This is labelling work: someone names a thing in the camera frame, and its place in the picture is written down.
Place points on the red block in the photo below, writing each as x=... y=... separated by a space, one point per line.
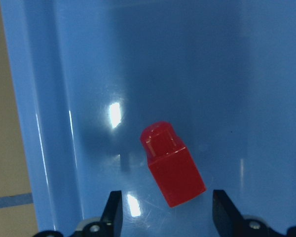
x=171 y=164

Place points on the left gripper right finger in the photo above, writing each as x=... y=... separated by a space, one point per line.
x=229 y=222

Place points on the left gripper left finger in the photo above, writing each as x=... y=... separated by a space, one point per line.
x=109 y=224

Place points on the blue plastic tray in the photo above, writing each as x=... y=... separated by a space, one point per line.
x=90 y=75

